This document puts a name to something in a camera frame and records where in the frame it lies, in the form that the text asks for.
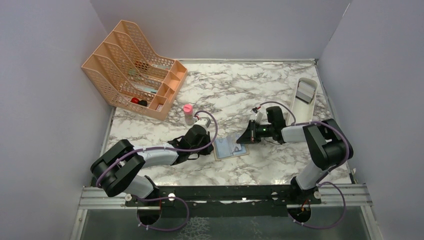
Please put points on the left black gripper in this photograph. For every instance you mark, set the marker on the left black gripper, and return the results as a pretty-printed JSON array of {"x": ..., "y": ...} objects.
[{"x": 206, "y": 151}]

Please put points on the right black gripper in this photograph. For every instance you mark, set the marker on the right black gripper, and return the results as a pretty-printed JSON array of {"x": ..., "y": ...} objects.
[{"x": 250, "y": 136}]

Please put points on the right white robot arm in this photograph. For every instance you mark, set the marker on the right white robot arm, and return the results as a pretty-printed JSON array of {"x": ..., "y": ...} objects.
[{"x": 328, "y": 147}]

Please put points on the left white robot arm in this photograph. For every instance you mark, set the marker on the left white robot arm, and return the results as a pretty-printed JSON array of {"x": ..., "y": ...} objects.
[{"x": 116, "y": 171}]

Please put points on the grey card stack in tray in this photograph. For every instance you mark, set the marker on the grey card stack in tray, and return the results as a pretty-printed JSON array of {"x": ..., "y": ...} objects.
[{"x": 305, "y": 92}]

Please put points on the pink capped small bottle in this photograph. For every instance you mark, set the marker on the pink capped small bottle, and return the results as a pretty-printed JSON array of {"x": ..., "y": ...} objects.
[{"x": 188, "y": 114}]

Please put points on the white oblong tray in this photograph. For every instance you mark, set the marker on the white oblong tray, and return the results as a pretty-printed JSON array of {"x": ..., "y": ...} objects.
[{"x": 302, "y": 112}]

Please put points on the black round object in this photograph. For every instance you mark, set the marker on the black round object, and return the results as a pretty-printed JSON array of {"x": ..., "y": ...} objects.
[{"x": 143, "y": 103}]

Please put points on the red round object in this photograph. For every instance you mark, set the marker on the red round object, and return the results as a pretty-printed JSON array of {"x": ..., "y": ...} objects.
[{"x": 135, "y": 100}]

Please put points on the peach mesh file organizer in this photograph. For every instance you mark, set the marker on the peach mesh file organizer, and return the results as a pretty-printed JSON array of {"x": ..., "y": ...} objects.
[{"x": 125, "y": 66}]

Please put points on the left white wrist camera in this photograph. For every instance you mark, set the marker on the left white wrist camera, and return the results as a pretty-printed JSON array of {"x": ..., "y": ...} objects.
[{"x": 203, "y": 122}]

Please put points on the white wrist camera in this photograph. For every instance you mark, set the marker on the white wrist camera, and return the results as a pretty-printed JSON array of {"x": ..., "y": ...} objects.
[
  {"x": 258, "y": 116},
  {"x": 203, "y": 122}
]

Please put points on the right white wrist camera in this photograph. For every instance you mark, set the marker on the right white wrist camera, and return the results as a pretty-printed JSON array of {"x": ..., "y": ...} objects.
[{"x": 258, "y": 116}]

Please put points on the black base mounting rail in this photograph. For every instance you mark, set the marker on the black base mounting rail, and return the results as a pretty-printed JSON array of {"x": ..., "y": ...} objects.
[{"x": 224, "y": 201}]

